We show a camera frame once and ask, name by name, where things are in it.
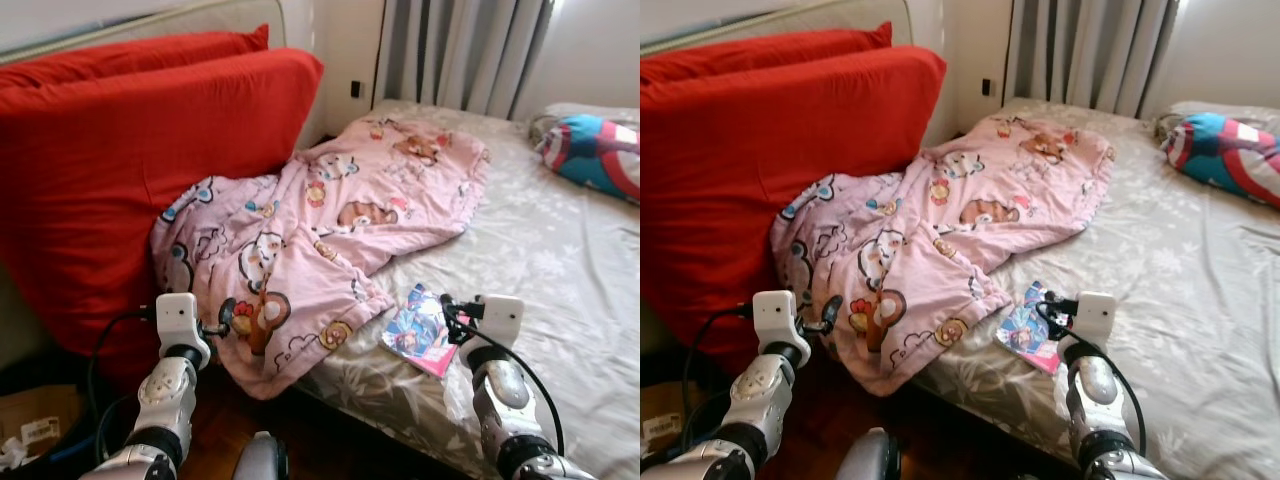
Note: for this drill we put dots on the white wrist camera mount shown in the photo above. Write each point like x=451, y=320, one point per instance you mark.
x=500, y=320
x=178, y=320
x=775, y=318
x=1095, y=318

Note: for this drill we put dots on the bed with grey floral sheet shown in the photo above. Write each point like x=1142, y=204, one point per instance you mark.
x=530, y=260
x=1170, y=270

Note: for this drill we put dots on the pink cartoon print blanket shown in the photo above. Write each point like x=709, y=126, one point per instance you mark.
x=950, y=230
x=330, y=230

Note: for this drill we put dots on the grey-green quilted mattress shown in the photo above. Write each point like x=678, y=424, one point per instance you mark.
x=830, y=22
x=200, y=28

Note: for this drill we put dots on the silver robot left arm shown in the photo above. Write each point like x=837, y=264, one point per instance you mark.
x=165, y=395
x=760, y=390

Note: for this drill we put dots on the grey pleated curtain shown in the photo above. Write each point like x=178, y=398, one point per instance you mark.
x=450, y=50
x=1080, y=50

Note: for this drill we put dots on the small red cushion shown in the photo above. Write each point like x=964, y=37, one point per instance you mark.
x=760, y=55
x=120, y=58

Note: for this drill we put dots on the red white blue bolster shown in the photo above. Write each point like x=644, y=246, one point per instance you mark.
x=600, y=150
x=1230, y=150

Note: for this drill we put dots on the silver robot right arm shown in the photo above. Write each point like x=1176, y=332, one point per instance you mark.
x=1095, y=385
x=505, y=390

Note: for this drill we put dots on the colourful picture book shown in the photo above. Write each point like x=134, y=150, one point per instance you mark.
x=415, y=335
x=1025, y=335

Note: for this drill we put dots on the large red cushion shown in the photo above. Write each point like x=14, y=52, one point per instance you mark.
x=120, y=170
x=760, y=170

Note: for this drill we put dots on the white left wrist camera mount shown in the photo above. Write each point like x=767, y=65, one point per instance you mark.
x=775, y=318
x=178, y=320

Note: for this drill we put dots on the brown cardboard piece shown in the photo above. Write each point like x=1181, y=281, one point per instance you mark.
x=40, y=410
x=660, y=430

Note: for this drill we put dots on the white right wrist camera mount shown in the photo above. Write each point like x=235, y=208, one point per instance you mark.
x=1095, y=318
x=500, y=320

